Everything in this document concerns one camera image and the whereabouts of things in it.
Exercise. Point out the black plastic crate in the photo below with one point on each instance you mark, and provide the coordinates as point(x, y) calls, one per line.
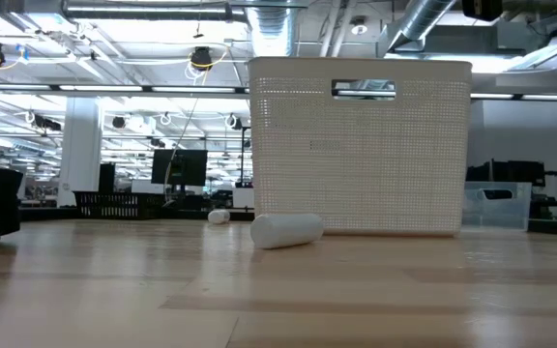
point(114, 205)

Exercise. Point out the long ceiling light strip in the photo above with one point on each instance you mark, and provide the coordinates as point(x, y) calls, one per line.
point(99, 88)

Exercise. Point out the dark background monitor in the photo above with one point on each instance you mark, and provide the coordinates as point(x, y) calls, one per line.
point(191, 166)

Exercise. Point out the black aluminium table frame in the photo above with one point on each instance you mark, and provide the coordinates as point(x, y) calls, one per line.
point(41, 214)

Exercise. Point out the white square pillar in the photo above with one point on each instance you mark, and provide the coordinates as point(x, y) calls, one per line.
point(80, 154)

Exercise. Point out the black upright box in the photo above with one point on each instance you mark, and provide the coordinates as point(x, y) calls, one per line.
point(107, 178)

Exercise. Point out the silver spiral air duct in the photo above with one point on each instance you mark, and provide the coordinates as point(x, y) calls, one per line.
point(271, 29)

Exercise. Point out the round ceiling detector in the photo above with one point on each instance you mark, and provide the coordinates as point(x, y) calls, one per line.
point(359, 28)

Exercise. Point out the clear plastic bin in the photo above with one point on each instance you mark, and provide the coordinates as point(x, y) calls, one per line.
point(515, 208)

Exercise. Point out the white gauze roll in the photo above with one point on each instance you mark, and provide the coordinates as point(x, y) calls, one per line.
point(218, 216)
point(285, 231)

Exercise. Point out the slanted silver air duct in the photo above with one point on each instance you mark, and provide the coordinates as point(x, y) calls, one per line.
point(419, 21)

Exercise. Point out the white background cabinet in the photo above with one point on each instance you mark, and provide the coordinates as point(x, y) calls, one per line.
point(243, 198)

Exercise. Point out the white perforated plastic basket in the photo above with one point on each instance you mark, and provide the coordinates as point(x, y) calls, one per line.
point(356, 169)

